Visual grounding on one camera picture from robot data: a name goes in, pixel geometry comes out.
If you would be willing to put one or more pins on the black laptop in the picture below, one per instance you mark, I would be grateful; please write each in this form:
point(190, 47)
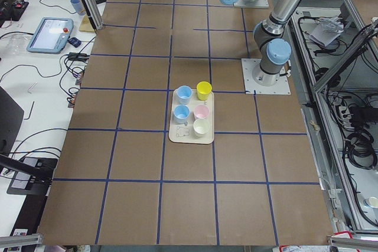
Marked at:
point(11, 117)

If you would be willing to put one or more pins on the yellow plastic cup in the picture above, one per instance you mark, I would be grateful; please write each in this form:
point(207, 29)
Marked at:
point(204, 89)

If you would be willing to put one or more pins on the pink plastic cup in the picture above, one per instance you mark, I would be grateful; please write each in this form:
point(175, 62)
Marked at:
point(201, 111)

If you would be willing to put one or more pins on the pale green plastic cup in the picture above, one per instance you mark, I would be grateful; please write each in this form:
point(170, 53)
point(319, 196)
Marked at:
point(201, 127)

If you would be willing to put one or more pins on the blue cup far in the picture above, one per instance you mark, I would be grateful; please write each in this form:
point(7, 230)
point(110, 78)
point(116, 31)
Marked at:
point(181, 114)

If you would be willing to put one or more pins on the paper cup in frame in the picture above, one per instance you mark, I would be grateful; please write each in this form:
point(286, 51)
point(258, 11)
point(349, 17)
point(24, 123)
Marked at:
point(371, 202)

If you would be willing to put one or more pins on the wooden mug tree stand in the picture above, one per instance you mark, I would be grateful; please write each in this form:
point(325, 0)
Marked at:
point(85, 26)

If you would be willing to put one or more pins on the blue cup on desk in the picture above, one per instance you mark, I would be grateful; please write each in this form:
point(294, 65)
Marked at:
point(77, 5)

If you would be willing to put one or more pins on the crumpled white paper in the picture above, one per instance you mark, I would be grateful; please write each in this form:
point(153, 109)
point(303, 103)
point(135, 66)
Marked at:
point(327, 30)

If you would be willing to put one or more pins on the cream plastic tray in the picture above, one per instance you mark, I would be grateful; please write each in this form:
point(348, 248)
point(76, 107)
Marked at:
point(184, 132)

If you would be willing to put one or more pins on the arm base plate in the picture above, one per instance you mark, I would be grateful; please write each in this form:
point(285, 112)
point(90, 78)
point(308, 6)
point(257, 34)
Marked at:
point(257, 82)
point(258, 4)

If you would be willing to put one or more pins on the blue cup near yellow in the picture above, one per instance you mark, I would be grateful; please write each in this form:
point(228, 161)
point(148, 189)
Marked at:
point(184, 94)

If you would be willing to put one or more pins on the near blue teach pendant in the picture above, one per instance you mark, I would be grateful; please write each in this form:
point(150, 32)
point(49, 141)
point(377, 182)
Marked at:
point(51, 36)

